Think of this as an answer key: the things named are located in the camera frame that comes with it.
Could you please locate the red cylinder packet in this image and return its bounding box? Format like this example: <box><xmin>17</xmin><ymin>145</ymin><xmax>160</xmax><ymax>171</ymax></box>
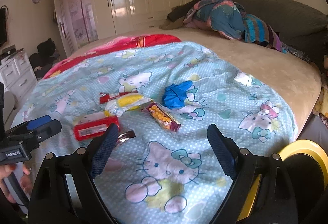
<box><xmin>73</xmin><ymin>116</ymin><xmax>120</xmax><ymax>141</ymax></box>

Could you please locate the orange ball snack wrapper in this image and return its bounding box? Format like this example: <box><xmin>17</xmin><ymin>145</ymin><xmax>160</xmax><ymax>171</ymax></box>
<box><xmin>146</xmin><ymin>102</ymin><xmax>181</xmax><ymax>132</ymax></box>

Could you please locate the blue glove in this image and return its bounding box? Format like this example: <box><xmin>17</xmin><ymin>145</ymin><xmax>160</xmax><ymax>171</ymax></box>
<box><xmin>162</xmin><ymin>80</ymin><xmax>192</xmax><ymax>109</ymax></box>

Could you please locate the yellow white snack bag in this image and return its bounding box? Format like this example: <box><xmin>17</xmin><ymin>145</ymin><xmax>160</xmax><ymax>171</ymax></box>
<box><xmin>104</xmin><ymin>93</ymin><xmax>151</xmax><ymax>117</ymax></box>

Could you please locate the red snack stick wrapper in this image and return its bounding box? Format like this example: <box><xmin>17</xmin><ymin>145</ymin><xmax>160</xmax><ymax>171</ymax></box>
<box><xmin>99</xmin><ymin>91</ymin><xmax>137</xmax><ymax>104</ymax></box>

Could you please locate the yellow rim trash bin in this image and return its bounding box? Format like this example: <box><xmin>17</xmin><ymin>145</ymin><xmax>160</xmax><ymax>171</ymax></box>
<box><xmin>237</xmin><ymin>139</ymin><xmax>328</xmax><ymax>222</ymax></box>

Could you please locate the person left hand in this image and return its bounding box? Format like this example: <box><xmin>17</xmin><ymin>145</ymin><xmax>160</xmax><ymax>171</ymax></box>
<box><xmin>1</xmin><ymin>162</ymin><xmax>32</xmax><ymax>206</ymax></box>

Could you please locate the white drawer cabinet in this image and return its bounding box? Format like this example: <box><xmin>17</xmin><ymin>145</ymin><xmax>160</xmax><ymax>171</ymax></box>
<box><xmin>1</xmin><ymin>49</ymin><xmax>37</xmax><ymax>104</ymax></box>

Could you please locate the Hello Kitty blue blanket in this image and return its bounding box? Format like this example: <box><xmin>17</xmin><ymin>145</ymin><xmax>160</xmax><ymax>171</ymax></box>
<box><xmin>11</xmin><ymin>40</ymin><xmax>299</xmax><ymax>224</ymax></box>

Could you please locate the black bag on floor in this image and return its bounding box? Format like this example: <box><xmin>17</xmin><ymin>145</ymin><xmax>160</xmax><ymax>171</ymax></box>
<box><xmin>29</xmin><ymin>38</ymin><xmax>60</xmax><ymax>80</ymax></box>

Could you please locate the beige bed mattress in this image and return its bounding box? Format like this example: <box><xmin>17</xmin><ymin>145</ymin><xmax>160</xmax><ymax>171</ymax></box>
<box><xmin>59</xmin><ymin>28</ymin><xmax>321</xmax><ymax>141</ymax></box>

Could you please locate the pile of clothes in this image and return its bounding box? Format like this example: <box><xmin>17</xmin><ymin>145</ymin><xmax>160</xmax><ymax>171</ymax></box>
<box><xmin>312</xmin><ymin>55</ymin><xmax>328</xmax><ymax>127</ymax></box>

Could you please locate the dark candy bar wrapper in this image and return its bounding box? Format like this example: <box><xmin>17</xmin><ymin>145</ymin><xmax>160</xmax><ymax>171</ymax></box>
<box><xmin>115</xmin><ymin>130</ymin><xmax>136</xmax><ymax>146</ymax></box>

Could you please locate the striped colourful cloth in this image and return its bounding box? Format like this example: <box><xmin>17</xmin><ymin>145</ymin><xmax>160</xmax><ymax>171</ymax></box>
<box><xmin>243</xmin><ymin>14</ymin><xmax>286</xmax><ymax>53</ymax></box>

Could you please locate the blue floral quilt bundle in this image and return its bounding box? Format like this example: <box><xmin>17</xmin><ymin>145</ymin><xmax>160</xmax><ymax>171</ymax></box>
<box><xmin>183</xmin><ymin>0</ymin><xmax>245</xmax><ymax>40</ymax></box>

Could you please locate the pink sliding door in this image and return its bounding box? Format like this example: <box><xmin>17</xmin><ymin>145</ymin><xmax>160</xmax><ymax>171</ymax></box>
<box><xmin>67</xmin><ymin>0</ymin><xmax>98</xmax><ymax>48</ymax></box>

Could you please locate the brown dark garment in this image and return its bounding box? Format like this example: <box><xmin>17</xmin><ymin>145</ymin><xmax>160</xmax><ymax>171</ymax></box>
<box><xmin>159</xmin><ymin>0</ymin><xmax>209</xmax><ymax>31</ymax></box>

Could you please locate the red pink blanket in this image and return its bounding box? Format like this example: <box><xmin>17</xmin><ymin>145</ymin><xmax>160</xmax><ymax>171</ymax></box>
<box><xmin>42</xmin><ymin>34</ymin><xmax>181</xmax><ymax>80</ymax></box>

